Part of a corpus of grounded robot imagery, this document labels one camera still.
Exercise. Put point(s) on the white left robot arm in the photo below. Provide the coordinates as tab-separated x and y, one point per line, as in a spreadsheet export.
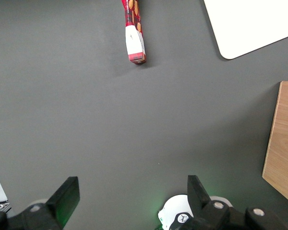
175	209

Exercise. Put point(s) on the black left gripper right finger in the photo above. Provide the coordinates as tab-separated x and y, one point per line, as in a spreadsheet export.
198	196

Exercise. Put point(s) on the white rectangular tray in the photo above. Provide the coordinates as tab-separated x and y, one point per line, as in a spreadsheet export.
249	24

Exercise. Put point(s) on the red cookie box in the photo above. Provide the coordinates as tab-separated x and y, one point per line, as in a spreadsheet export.
134	43

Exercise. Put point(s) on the wooden two-drawer cabinet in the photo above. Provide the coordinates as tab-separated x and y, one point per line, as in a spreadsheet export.
283	143

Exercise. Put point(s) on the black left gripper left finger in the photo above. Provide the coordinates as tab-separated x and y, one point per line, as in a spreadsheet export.
62	203

